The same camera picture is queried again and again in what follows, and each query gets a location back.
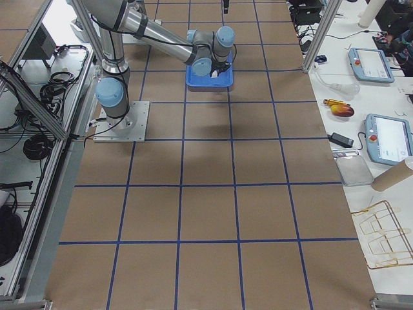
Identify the black power adapter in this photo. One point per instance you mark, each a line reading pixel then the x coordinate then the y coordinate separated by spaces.
pixel 340 140

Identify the white paper roll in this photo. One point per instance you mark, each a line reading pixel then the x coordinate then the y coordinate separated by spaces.
pixel 369 14

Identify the far teach pendant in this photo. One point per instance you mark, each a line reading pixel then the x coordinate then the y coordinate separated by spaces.
pixel 370 65

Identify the gold wire rack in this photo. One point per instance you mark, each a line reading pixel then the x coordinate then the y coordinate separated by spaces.
pixel 384 240

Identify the cardboard tube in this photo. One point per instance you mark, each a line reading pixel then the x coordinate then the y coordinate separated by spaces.
pixel 393 175

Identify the silver metal tray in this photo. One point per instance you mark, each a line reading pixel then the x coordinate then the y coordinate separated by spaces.
pixel 354 171

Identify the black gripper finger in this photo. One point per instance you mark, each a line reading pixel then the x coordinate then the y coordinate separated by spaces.
pixel 226 4

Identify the blue plastic tray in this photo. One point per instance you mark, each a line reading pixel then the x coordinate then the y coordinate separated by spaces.
pixel 198 74

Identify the orange toy mango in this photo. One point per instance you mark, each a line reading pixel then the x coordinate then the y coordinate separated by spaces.
pixel 339 108

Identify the aluminium frame post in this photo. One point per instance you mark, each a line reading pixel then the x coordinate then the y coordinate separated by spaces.
pixel 324 25

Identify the teach pendant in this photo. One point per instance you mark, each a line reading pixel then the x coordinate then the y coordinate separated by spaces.
pixel 370 65
pixel 389 140

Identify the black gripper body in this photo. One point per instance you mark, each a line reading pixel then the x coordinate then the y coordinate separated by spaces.
pixel 215 69

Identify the near teach pendant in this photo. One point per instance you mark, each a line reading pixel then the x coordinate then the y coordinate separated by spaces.
pixel 389 140

